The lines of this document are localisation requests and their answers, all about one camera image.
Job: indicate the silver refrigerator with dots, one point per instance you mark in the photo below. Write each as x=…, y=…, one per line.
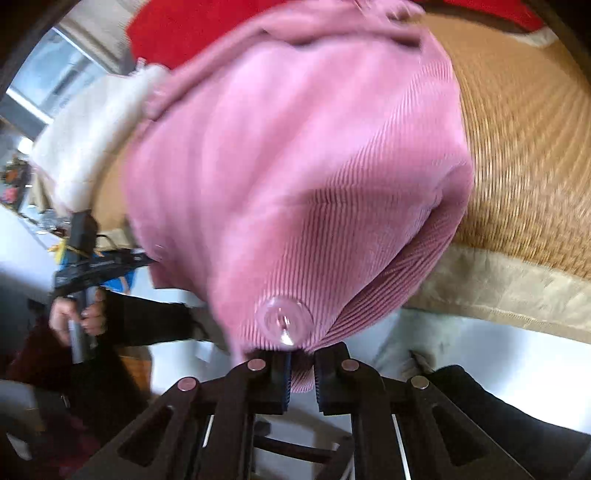
x=60, y=74

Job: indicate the brown wooden stool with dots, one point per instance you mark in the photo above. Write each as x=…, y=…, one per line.
x=300, y=454

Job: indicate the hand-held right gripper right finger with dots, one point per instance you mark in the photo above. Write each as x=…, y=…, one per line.
x=325, y=383

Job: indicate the woven bamboo mat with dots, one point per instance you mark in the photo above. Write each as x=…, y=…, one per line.
x=531, y=161

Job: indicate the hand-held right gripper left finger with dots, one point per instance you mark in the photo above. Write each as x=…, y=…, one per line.
x=280, y=383

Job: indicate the person's left hand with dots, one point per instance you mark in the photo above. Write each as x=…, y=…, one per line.
x=97, y=318

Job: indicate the person's black garment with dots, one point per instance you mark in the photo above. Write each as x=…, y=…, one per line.
x=531, y=424

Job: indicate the white quilted cushion cover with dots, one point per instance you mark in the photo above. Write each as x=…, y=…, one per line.
x=83, y=147

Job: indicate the person's left forearm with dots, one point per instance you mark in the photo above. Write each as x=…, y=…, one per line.
x=147, y=321

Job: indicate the red blanket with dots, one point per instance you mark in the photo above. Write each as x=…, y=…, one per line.
x=152, y=32

